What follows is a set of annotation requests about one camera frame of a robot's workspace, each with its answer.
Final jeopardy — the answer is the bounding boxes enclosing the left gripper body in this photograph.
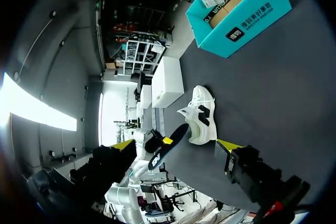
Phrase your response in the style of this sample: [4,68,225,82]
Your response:
[143,129,164,154]

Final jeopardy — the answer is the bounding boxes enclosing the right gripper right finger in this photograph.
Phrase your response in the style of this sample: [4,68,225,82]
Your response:
[214,138,285,209]

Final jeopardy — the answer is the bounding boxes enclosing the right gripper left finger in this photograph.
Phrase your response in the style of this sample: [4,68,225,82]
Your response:
[69,139,138,197]

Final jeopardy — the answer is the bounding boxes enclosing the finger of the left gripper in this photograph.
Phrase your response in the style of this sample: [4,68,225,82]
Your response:
[156,131,174,146]

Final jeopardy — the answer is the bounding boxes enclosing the black and blue insole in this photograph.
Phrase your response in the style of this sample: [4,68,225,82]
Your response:
[148,123,190,171]

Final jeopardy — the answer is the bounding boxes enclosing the white shoe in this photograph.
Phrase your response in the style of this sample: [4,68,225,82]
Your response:
[176,84,218,146]

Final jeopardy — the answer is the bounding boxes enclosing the teal box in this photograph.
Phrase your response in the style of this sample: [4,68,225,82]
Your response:
[185,0,293,59]

